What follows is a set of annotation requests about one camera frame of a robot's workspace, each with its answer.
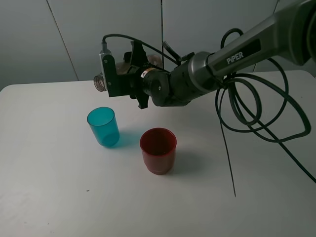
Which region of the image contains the clear plastic water bottle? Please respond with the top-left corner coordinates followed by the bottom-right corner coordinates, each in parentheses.
top-left (93, 52), bottom-right (163, 92)

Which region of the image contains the teal translucent plastic cup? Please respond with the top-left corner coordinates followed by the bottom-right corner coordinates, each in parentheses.
top-left (87, 107), bottom-right (119, 147)

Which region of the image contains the red plastic cup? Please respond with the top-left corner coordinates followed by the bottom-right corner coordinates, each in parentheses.
top-left (140, 127), bottom-right (177, 175)

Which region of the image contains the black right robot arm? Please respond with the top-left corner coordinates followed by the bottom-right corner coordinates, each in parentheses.
top-left (128, 0), bottom-right (316, 108)

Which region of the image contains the white wrist camera on bracket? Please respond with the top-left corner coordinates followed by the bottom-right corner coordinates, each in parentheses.
top-left (99, 42), bottom-right (130, 97)

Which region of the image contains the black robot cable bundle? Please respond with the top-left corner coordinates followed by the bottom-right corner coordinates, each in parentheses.
top-left (102, 28), bottom-right (316, 198)

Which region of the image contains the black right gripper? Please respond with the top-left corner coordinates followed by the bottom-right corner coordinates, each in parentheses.
top-left (122, 40), bottom-right (171, 110)

